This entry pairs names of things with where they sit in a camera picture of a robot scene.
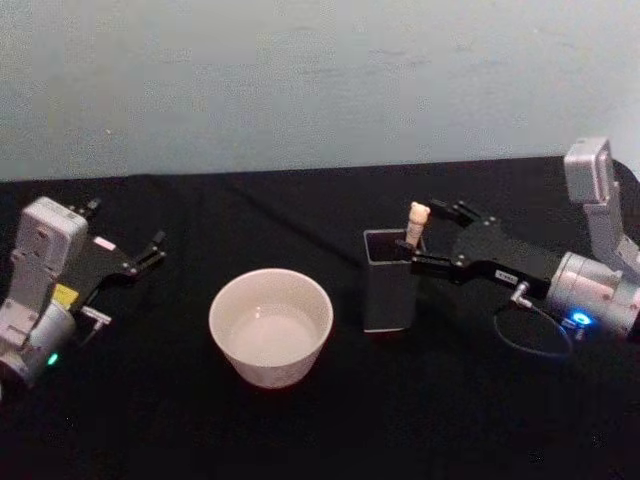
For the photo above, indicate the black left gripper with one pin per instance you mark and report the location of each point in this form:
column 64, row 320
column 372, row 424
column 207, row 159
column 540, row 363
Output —
column 95, row 267

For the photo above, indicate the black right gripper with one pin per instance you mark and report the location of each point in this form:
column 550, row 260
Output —
column 500, row 257

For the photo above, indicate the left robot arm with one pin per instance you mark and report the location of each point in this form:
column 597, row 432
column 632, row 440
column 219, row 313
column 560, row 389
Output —
column 45, row 235

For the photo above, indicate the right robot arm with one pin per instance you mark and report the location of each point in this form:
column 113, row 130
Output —
column 590, row 285

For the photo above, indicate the cream bear-topped wooden stick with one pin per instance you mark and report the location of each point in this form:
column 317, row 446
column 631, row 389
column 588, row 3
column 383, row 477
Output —
column 416, row 222

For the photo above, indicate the dark grey square holder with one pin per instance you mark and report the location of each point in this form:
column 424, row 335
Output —
column 387, row 300

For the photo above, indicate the white ceramic bowl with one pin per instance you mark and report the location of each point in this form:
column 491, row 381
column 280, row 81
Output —
column 270, row 325

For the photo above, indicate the black table cloth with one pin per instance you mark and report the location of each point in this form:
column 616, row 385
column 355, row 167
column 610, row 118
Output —
column 320, row 430

